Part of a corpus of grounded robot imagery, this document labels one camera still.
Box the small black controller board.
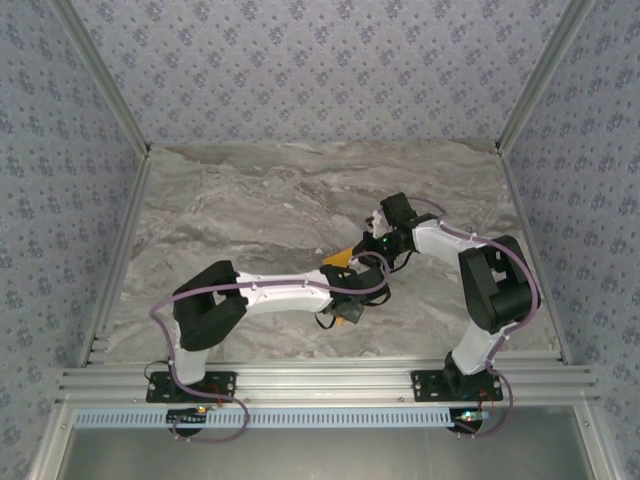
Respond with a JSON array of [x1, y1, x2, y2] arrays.
[[448, 407, 494, 442], [166, 406, 209, 444]]

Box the slotted pale cable duct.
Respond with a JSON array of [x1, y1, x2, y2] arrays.
[[73, 407, 464, 429]]

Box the aluminium frame post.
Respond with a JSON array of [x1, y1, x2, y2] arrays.
[[493, 0, 599, 157], [49, 0, 153, 157]]

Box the thin black right camera cable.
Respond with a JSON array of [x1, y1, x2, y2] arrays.
[[387, 248, 417, 274]]

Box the steel sheet tray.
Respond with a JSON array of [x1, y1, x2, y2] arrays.
[[34, 403, 619, 480]]

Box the aluminium table side rail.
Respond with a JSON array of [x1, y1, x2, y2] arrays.
[[497, 149, 574, 366], [77, 149, 154, 369]]

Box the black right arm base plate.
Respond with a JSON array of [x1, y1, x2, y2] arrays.
[[409, 368, 504, 403]]

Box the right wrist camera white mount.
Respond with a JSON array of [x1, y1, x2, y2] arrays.
[[364, 209, 389, 239]]

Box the aluminium cross rail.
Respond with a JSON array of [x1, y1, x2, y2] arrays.
[[55, 363, 601, 405]]

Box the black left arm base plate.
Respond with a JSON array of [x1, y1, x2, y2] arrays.
[[145, 371, 237, 404]]

